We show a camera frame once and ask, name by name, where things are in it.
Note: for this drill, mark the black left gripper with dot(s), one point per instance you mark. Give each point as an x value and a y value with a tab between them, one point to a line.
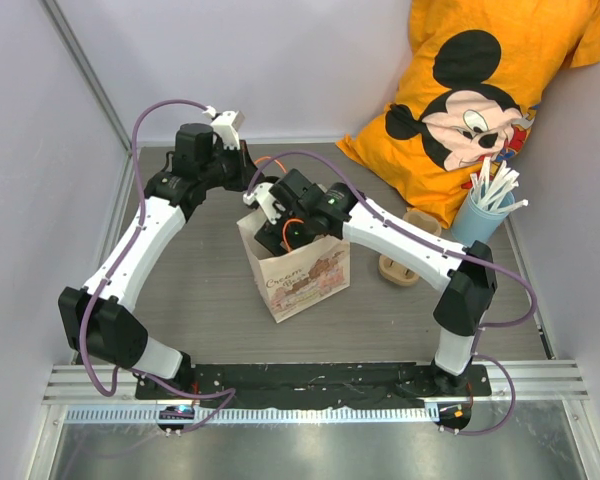
246	169

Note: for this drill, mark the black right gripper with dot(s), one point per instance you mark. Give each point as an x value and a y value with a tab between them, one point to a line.
271	237

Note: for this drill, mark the printed paper takeout bag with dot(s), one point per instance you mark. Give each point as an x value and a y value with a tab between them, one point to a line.
293	282

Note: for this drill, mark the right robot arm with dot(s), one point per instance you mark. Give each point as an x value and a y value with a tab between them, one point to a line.
465	285

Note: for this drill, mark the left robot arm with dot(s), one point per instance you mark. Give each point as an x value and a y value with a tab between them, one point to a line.
98	317

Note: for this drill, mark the blue straw holder cup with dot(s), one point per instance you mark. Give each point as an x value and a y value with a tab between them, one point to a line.
472	223

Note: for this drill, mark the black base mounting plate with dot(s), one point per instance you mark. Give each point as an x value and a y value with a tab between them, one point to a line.
319	386

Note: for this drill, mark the white wrapped straws bundle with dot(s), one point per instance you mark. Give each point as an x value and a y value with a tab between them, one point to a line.
491	185

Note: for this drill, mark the orange Mickey Mouse pillow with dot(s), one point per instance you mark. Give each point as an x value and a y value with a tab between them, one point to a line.
471	93

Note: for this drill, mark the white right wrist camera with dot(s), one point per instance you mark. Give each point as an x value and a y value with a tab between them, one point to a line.
262	198

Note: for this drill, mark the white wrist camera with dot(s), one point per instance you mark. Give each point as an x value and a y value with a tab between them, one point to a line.
262	198
226	125

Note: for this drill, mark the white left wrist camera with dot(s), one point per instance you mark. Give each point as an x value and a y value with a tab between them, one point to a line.
226	125

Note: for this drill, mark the aluminium corner frame post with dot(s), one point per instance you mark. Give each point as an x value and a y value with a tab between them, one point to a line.
69	39

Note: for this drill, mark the white slotted cable duct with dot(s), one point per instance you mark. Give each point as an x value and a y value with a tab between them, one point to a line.
181	414

